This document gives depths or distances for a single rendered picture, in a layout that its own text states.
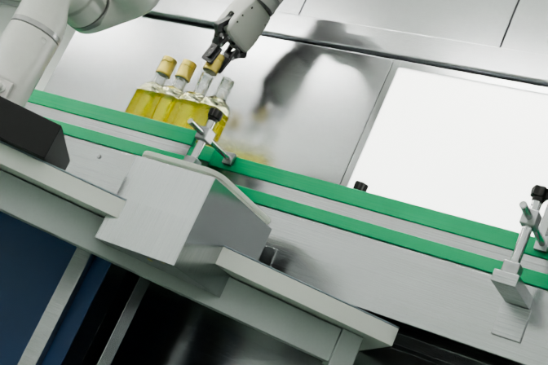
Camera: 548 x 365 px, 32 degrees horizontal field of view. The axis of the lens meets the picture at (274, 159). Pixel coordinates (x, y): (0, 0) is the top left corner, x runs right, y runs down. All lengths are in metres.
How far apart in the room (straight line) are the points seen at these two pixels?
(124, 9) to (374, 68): 0.57
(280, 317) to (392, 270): 0.21
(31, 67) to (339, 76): 0.70
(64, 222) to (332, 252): 0.47
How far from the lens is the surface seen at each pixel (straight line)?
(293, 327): 1.63
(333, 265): 1.69
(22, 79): 1.72
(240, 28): 2.08
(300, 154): 2.03
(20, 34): 1.74
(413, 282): 1.63
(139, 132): 1.92
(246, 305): 1.62
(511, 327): 1.56
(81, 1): 1.79
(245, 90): 2.17
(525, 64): 1.98
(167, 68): 2.14
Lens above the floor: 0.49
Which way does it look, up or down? 15 degrees up
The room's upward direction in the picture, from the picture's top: 25 degrees clockwise
